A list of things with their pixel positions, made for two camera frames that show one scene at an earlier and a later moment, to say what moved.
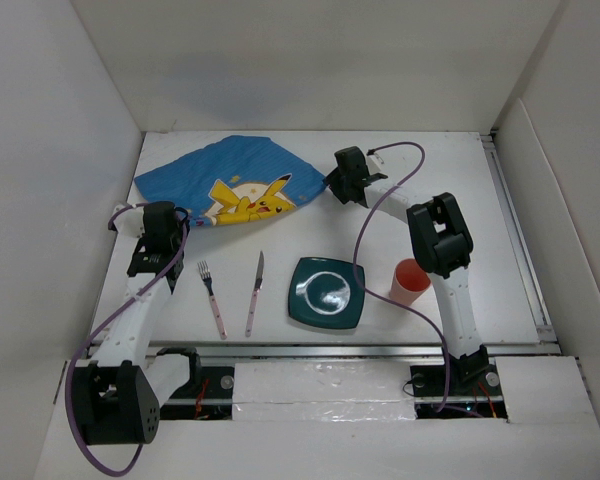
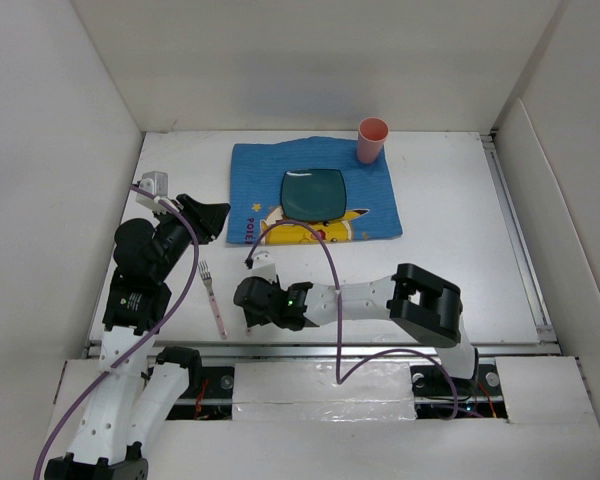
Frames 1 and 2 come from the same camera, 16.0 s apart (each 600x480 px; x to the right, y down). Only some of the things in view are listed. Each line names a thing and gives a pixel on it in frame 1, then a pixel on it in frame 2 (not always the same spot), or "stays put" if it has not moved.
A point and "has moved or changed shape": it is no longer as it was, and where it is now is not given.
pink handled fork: [206, 275] stays put
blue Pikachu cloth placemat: [232, 179] → [257, 172]
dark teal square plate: [325, 293] has moved or changed shape
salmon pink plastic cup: [409, 283] has moved or changed shape
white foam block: [315, 392] stays put
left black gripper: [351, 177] → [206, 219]
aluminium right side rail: [546, 328] stays put
